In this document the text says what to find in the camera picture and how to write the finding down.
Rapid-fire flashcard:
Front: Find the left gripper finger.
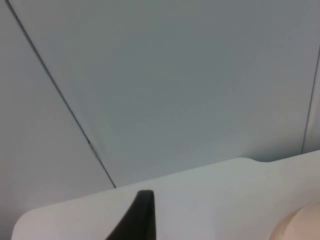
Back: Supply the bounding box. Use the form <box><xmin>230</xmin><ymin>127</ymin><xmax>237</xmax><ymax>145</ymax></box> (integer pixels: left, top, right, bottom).
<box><xmin>104</xmin><ymin>189</ymin><xmax>158</xmax><ymax>240</ymax></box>

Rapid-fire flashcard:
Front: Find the cream box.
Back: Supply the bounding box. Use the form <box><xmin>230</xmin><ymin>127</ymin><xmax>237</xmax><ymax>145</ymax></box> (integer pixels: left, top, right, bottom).
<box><xmin>267</xmin><ymin>199</ymin><xmax>320</xmax><ymax>240</ymax></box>

